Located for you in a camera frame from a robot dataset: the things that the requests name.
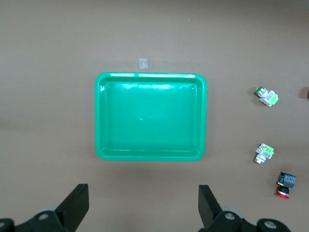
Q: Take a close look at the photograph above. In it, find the green plastic tray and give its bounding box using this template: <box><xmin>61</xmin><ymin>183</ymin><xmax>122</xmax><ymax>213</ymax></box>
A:
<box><xmin>94</xmin><ymin>72</ymin><xmax>209</xmax><ymax>162</ymax></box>

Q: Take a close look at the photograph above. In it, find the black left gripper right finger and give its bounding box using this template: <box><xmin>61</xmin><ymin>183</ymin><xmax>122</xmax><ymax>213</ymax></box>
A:
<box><xmin>198</xmin><ymin>185</ymin><xmax>290</xmax><ymax>232</ymax></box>

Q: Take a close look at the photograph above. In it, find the green push button white body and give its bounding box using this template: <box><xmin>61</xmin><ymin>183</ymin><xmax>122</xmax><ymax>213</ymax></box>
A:
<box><xmin>254</xmin><ymin>86</ymin><xmax>280</xmax><ymax>108</ymax></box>

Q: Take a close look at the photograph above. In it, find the silver-headed push button green label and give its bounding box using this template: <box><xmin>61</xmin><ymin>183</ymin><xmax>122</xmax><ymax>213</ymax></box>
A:
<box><xmin>253</xmin><ymin>143</ymin><xmax>276</xmax><ymax>165</ymax></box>

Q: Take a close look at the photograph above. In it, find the red push button black body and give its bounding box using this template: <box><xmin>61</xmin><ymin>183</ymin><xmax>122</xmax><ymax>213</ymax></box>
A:
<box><xmin>274</xmin><ymin>171</ymin><xmax>297</xmax><ymax>200</ymax></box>

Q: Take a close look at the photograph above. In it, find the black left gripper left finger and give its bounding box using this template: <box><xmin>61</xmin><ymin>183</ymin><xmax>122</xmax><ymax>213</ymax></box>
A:
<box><xmin>0</xmin><ymin>183</ymin><xmax>89</xmax><ymax>232</ymax></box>

